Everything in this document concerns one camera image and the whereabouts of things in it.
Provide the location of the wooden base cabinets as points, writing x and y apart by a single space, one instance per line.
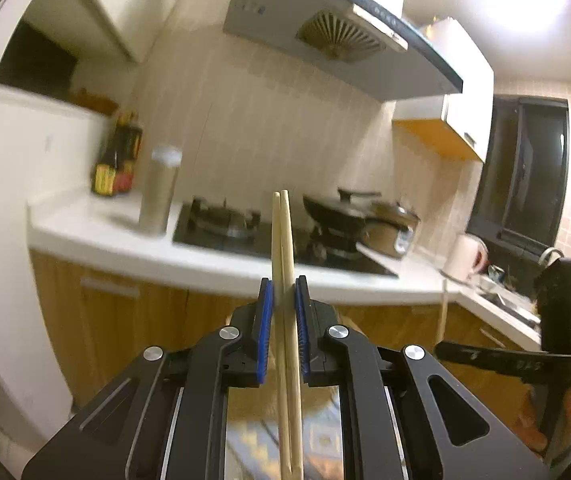
115 330

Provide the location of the wooden chopstick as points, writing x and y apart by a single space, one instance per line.
442 310
278 260
288 260

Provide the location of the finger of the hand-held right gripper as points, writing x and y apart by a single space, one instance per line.
495 357

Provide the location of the black wok with lid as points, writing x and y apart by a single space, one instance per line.
338 212

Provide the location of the steel sink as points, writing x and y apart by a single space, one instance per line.
508 305

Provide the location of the steel thermos canister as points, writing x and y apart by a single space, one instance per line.
159 190

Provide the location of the grey range hood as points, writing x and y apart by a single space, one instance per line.
275 10

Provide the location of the brown wooden tray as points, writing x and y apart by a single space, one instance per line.
92 100

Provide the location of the gold rice cooker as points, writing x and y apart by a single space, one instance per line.
395 235

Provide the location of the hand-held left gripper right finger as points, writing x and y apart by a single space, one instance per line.
301 330

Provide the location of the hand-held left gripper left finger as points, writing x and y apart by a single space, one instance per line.
265 330

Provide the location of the yellow label soy sauce bottle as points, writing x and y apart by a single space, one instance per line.
104 175

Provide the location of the patterned tablecloth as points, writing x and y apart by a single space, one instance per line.
325 440

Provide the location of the white electric kettle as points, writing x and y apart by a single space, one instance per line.
460 257

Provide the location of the black gas stove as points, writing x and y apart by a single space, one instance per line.
225 235

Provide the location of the white and orange wall cabinet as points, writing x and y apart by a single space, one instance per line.
470 90

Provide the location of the red label sauce bottle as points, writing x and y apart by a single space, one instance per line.
129 160

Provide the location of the dark window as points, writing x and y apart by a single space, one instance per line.
520 170

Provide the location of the white cup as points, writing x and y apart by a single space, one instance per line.
494 275

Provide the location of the chrome faucet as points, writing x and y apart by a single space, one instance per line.
550 255

